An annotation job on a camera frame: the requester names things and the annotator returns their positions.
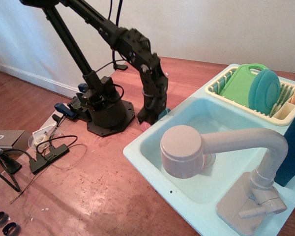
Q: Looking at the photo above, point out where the blue clamp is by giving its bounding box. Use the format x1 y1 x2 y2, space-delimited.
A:
54 103 77 119

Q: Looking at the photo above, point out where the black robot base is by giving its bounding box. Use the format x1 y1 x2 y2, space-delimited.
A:
68 71 135 137

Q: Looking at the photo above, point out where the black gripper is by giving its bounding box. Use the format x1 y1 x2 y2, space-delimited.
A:
117 28 168 124

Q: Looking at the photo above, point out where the green cutting board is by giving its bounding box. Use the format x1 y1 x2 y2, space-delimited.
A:
219 63 268 107

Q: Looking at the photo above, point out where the teal plate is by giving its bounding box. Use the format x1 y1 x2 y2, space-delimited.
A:
248 69 281 115

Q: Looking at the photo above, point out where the grey box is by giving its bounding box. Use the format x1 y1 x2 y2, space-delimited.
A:
0 130 30 155

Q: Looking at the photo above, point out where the light blue toy sink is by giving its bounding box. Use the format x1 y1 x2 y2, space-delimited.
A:
123 64 295 236

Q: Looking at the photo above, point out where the grey toy faucet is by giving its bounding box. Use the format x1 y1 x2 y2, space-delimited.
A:
160 125 288 236

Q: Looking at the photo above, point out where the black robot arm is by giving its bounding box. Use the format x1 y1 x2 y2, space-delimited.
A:
21 0 168 124

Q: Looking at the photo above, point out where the cream dish rack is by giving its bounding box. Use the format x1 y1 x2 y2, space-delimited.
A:
205 64 295 126

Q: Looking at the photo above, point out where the clear plastic bag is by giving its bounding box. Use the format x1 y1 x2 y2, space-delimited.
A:
28 124 63 152

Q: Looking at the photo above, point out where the teal plastic cup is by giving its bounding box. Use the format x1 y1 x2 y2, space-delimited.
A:
158 107 171 120

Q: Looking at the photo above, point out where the black usb hub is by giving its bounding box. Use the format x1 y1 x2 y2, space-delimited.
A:
29 144 69 175

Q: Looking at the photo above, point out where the pink plastic plate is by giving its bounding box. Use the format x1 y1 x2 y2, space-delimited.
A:
140 121 151 132

